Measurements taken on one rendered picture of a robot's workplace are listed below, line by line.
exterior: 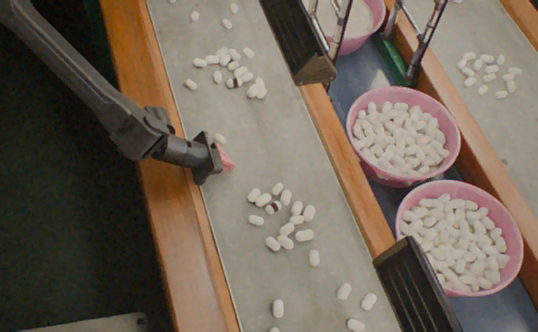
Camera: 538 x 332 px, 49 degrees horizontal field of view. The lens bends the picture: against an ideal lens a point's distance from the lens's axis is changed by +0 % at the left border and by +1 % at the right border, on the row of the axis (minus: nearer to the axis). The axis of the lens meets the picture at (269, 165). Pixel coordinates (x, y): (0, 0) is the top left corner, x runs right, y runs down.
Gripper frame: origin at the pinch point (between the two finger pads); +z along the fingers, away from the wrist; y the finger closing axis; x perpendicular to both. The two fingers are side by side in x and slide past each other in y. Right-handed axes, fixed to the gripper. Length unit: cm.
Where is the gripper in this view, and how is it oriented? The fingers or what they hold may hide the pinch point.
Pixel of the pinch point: (231, 166)
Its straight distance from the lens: 129.5
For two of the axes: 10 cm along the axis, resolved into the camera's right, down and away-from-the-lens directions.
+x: -6.7, 5.6, 4.9
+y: -2.9, -8.1, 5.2
